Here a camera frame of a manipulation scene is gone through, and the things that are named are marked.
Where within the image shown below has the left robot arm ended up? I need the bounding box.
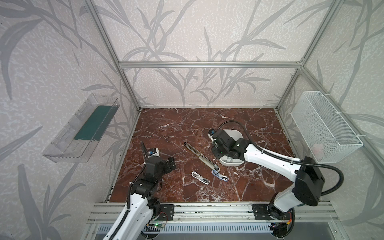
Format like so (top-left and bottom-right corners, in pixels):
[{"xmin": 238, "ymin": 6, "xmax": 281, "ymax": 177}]
[{"xmin": 104, "ymin": 155, "xmax": 176, "ymax": 240}]

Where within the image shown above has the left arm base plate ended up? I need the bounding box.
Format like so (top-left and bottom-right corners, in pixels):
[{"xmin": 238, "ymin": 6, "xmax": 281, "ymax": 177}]
[{"xmin": 155, "ymin": 204, "xmax": 175, "ymax": 221}]

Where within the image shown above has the white wire mesh basket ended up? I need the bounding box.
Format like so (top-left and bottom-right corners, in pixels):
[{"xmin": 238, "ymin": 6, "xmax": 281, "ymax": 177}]
[{"xmin": 291, "ymin": 91, "xmax": 364, "ymax": 164}]

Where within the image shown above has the large beige black stapler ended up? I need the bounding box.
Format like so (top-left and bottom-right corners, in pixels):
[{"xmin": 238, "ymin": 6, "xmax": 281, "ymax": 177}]
[{"xmin": 184, "ymin": 142, "xmax": 220, "ymax": 172}]

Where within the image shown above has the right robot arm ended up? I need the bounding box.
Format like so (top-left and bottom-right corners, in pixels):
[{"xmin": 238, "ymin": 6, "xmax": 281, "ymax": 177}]
[{"xmin": 209, "ymin": 129, "xmax": 345, "ymax": 219}]

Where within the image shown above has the white oval tray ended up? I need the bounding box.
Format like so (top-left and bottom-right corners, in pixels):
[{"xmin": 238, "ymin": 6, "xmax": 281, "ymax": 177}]
[{"xmin": 219, "ymin": 130, "xmax": 245, "ymax": 167}]

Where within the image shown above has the clear acrylic wall shelf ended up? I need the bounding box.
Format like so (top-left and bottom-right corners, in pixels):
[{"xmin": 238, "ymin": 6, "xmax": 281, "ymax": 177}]
[{"xmin": 42, "ymin": 94, "xmax": 120, "ymax": 163}]

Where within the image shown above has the aluminium front rail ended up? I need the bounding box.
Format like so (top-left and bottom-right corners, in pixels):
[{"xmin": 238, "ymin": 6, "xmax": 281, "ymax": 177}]
[{"xmin": 87, "ymin": 202, "xmax": 340, "ymax": 224}]

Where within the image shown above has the small white stapler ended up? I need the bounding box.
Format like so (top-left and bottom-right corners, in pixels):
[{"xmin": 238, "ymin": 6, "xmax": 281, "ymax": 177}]
[{"xmin": 191, "ymin": 172, "xmax": 210, "ymax": 185}]

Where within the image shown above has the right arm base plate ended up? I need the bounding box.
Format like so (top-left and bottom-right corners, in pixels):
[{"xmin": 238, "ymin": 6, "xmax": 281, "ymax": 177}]
[{"xmin": 252, "ymin": 204, "xmax": 294, "ymax": 222}]

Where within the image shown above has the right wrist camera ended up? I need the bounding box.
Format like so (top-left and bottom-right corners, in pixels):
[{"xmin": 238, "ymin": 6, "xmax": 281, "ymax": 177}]
[{"xmin": 208, "ymin": 129, "xmax": 216, "ymax": 143}]

